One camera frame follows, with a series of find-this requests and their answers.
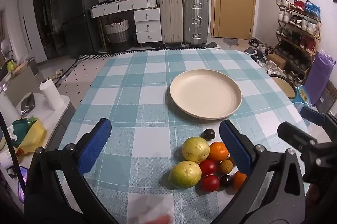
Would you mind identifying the yellow plastic bag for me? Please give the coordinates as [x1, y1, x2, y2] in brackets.
[18, 119, 47, 156]

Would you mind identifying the round stool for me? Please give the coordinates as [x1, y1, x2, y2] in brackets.
[270, 76, 297, 99]

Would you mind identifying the brown cardboard box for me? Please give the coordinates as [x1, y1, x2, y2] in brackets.
[267, 53, 287, 70]

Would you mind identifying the silver suitcase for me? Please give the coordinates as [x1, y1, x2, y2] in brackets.
[183, 0, 210, 47]

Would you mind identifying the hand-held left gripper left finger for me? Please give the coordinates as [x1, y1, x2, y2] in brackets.
[24, 118, 119, 224]

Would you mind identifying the wooden shoe rack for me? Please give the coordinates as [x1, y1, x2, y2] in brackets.
[274, 0, 323, 85]

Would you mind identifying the large orange tangerine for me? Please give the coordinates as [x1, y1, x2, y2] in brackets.
[209, 142, 229, 162]

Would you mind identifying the small orange tangerine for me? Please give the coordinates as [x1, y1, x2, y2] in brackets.
[233, 171, 248, 190]

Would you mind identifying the yellow guava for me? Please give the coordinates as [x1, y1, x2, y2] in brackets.
[182, 137, 210, 164]

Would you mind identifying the white side cabinet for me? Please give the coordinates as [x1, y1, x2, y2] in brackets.
[0, 92, 77, 203]

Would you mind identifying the purple plastic bag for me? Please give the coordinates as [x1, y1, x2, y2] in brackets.
[304, 51, 336, 106]

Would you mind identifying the red tomato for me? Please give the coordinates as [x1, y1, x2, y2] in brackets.
[201, 175, 221, 192]
[199, 159, 218, 176]

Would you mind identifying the dark purple passion fruit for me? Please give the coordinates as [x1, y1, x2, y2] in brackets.
[220, 175, 233, 188]
[204, 128, 216, 141]

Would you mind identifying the woven laundry basket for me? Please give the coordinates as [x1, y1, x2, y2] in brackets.
[104, 19, 130, 44]

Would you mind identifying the dark wardrobe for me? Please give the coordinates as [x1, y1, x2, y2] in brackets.
[31, 0, 67, 61]

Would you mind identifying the white desk with drawers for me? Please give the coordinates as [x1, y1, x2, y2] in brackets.
[90, 0, 159, 18]

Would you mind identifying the pile of shoes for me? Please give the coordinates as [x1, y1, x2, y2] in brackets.
[243, 38, 286, 77]

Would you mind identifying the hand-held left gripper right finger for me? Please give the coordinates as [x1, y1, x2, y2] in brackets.
[213, 120, 306, 224]

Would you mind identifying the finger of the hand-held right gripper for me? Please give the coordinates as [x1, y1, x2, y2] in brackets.
[300, 107, 328, 127]
[277, 121, 320, 148]

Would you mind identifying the green-yellow guava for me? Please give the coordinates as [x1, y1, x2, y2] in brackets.
[168, 161, 202, 189]

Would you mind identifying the dotted floor rug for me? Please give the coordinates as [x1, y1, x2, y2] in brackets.
[53, 55, 118, 98]

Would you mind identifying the green snack bag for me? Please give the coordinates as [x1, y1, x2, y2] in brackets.
[11, 116, 38, 148]

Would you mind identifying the beige suitcase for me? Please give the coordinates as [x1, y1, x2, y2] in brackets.
[159, 0, 184, 48]

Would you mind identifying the teal checked tablecloth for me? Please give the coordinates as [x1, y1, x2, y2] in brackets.
[56, 49, 327, 224]

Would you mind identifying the smartphone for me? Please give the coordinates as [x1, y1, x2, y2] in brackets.
[17, 165, 28, 204]

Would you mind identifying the paper towel roll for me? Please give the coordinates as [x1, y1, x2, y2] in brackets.
[39, 79, 65, 111]

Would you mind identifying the dark grey refrigerator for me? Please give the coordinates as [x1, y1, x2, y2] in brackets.
[55, 0, 103, 57]

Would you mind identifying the cream round plate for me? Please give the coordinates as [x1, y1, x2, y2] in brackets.
[169, 69, 243, 120]

